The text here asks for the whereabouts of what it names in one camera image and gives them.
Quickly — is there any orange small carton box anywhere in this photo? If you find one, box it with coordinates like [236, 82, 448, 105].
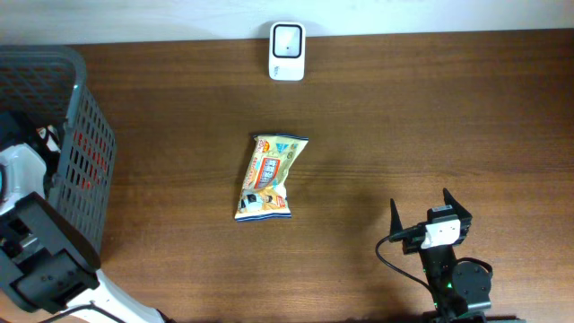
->
[37, 125, 61, 153]

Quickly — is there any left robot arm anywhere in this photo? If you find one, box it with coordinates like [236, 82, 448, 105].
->
[1, 112, 167, 322]

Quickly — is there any grey plastic mesh basket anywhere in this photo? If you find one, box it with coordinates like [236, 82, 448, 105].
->
[1, 46, 117, 249]

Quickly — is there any yellow snack bag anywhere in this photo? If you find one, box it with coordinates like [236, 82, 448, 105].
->
[234, 134, 309, 222]

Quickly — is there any red snack bag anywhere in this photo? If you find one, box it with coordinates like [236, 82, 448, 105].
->
[66, 130, 112, 191]

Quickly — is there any white barcode scanner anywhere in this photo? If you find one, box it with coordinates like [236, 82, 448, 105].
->
[268, 22, 306, 82]

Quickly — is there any left black cable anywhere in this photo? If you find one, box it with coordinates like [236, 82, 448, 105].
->
[39, 302, 126, 323]

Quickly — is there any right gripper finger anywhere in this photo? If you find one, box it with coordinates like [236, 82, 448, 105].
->
[389, 198, 403, 236]
[442, 188, 472, 220]

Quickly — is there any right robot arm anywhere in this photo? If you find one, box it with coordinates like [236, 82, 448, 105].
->
[387, 189, 493, 322]

